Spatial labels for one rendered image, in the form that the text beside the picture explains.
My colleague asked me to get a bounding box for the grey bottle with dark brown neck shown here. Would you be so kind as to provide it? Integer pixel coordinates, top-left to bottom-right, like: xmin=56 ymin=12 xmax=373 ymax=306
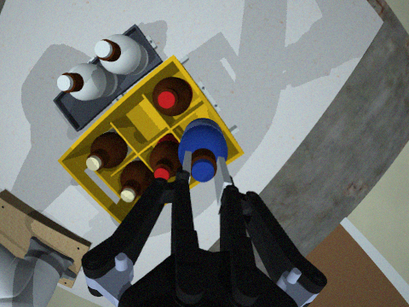
xmin=57 ymin=63 xmax=118 ymax=101

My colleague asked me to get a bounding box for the blue bottle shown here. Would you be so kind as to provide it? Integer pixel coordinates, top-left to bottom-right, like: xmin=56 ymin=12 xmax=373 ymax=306
xmin=178 ymin=118 xmax=228 ymax=182

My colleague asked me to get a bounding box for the dark brown bottle with cream cap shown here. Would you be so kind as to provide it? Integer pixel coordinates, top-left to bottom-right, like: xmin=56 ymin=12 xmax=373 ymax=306
xmin=120 ymin=156 xmax=155 ymax=202
xmin=86 ymin=128 xmax=132 ymax=171

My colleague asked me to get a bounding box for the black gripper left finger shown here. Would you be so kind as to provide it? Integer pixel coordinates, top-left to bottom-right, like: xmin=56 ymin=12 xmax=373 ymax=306
xmin=81 ymin=151 xmax=206 ymax=307

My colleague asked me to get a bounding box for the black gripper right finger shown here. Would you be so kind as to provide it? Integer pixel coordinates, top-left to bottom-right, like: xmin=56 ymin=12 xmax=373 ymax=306
xmin=214 ymin=156 xmax=327 ymax=307

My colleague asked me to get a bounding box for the brown bottle with red cap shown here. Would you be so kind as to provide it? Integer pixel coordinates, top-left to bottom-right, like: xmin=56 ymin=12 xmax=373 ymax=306
xmin=153 ymin=77 xmax=193 ymax=117
xmin=149 ymin=133 xmax=182 ymax=180

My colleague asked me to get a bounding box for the white bottle with brown neck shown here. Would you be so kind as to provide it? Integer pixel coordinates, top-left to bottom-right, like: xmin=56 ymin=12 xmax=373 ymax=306
xmin=95 ymin=34 xmax=148 ymax=75

